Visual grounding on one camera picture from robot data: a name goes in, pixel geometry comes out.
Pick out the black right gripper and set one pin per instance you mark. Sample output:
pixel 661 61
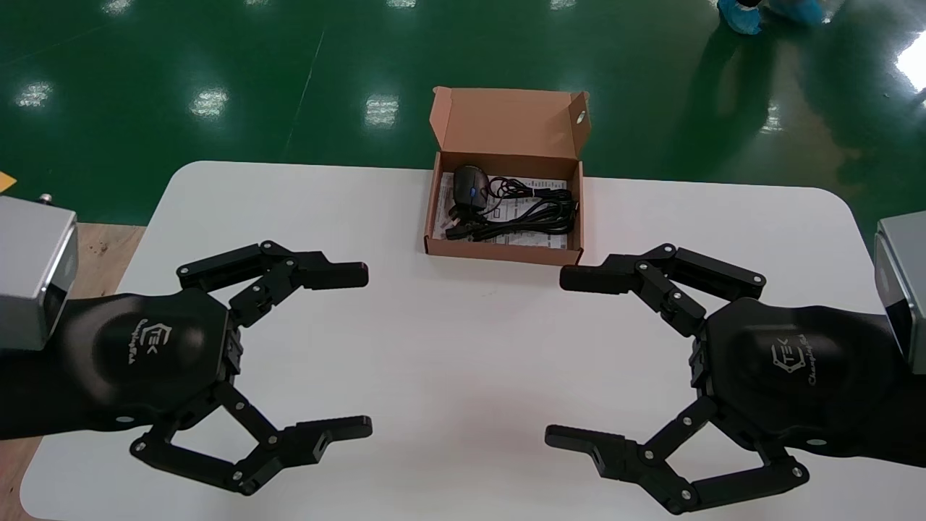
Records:
pixel 796 376

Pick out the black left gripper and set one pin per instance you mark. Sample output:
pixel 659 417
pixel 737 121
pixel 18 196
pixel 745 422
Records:
pixel 145 362

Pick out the open brown cardboard box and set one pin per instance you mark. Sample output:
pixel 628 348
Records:
pixel 506 123

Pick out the white printed instruction sheet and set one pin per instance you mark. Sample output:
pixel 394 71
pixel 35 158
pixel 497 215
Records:
pixel 528 240

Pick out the yellow floor object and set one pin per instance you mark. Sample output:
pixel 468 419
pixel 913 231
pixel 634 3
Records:
pixel 6 181

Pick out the blue shoe cover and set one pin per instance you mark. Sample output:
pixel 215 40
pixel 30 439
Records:
pixel 739 16

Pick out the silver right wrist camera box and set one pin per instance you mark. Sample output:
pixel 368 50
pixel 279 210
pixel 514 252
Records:
pixel 904 289

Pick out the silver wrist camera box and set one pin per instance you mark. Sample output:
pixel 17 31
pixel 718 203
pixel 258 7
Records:
pixel 29 275
pixel 904 289

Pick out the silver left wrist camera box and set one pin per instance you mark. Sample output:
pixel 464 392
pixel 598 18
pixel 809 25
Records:
pixel 29 275

